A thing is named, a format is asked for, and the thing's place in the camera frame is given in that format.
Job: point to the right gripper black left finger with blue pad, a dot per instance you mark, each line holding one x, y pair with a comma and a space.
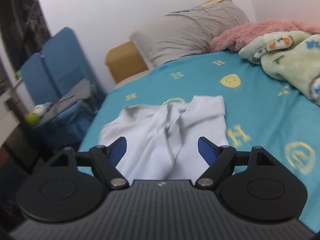
101, 159

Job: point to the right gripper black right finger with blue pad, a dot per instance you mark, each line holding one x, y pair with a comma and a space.
222, 161

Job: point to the white long-sleeve shirt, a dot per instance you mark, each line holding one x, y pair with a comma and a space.
162, 141

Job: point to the blue folding chair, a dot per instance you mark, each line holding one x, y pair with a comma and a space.
51, 74

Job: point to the teal patterned bed sheet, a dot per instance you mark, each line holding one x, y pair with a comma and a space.
259, 110

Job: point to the grey bag on chair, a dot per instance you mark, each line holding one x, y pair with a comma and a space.
83, 92

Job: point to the small plush toy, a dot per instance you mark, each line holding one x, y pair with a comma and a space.
33, 118

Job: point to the yellow-brown bed headboard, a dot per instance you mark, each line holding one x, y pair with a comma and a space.
124, 61

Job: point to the white desk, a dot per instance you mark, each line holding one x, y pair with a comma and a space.
9, 120

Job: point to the pink fluffy blanket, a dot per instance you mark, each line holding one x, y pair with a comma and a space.
236, 38

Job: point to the green cartoon fleece blanket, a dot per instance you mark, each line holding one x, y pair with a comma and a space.
288, 56

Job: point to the dark window with grille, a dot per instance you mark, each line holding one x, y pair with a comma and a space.
23, 30

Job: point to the yellow pillow behind grey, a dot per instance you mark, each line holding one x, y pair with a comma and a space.
210, 3

